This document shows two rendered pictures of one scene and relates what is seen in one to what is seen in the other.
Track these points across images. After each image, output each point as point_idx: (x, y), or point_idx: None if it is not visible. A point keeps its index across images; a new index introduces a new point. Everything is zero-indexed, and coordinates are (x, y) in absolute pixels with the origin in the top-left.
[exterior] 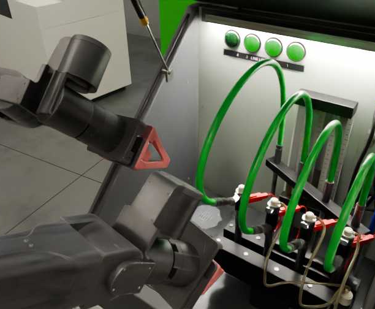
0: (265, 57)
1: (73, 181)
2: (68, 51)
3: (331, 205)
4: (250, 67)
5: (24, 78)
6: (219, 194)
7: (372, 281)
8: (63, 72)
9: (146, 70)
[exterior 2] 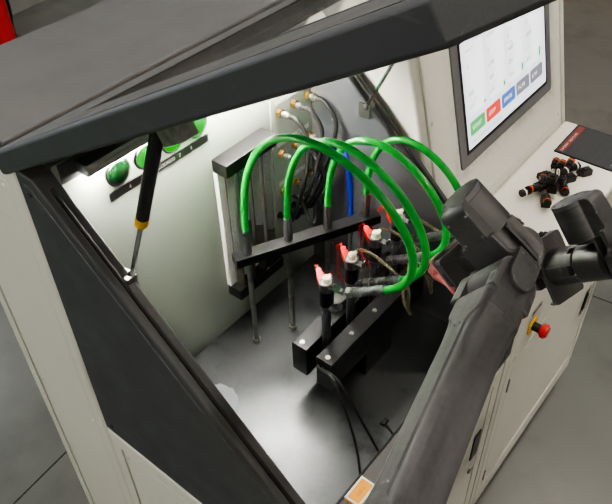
0: (164, 160)
1: None
2: (488, 204)
3: (336, 225)
4: (326, 146)
5: (518, 251)
6: None
7: None
8: (508, 219)
9: None
